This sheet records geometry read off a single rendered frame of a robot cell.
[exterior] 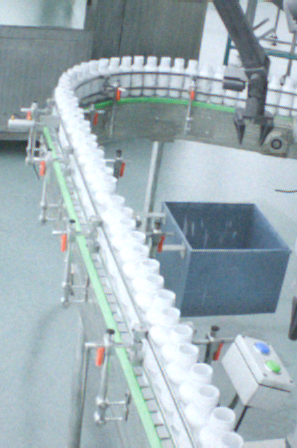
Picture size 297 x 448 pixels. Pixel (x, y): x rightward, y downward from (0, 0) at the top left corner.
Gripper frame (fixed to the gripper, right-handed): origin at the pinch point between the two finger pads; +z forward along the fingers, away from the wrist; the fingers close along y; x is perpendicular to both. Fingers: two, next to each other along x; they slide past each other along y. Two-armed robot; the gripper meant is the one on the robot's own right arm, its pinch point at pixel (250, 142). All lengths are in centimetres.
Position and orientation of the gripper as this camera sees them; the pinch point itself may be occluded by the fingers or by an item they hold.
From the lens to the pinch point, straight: 218.8
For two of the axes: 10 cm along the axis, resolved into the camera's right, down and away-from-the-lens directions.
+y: -9.8, 0.0, -2.2
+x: 1.9, 4.5, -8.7
